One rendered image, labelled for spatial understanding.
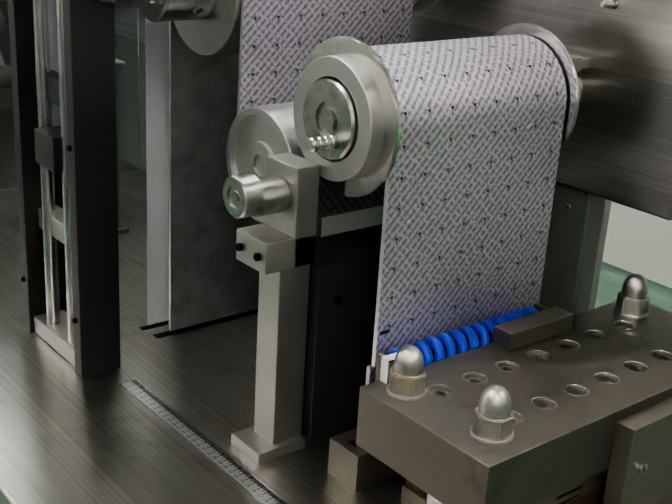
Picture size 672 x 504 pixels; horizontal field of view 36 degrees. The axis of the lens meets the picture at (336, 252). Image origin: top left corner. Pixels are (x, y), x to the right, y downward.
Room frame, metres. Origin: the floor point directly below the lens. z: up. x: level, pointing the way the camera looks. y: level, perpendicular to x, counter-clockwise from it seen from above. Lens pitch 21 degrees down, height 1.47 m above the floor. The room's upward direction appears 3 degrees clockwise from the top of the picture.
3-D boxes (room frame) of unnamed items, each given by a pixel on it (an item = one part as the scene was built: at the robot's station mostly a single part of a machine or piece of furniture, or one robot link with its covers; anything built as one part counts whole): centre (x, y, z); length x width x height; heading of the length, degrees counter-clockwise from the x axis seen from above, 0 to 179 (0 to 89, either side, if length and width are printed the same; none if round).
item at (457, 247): (0.98, -0.13, 1.11); 0.23 x 0.01 x 0.18; 130
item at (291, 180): (0.94, 0.06, 1.05); 0.06 x 0.05 x 0.31; 130
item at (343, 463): (0.98, -0.13, 0.92); 0.28 x 0.04 x 0.04; 130
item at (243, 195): (0.92, 0.09, 1.18); 0.04 x 0.02 x 0.04; 40
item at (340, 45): (0.95, 0.00, 1.25); 0.15 x 0.01 x 0.15; 40
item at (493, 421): (0.77, -0.14, 1.05); 0.04 x 0.04 x 0.04
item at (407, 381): (0.84, -0.07, 1.05); 0.04 x 0.04 x 0.04
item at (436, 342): (0.96, -0.14, 1.03); 0.21 x 0.04 x 0.03; 130
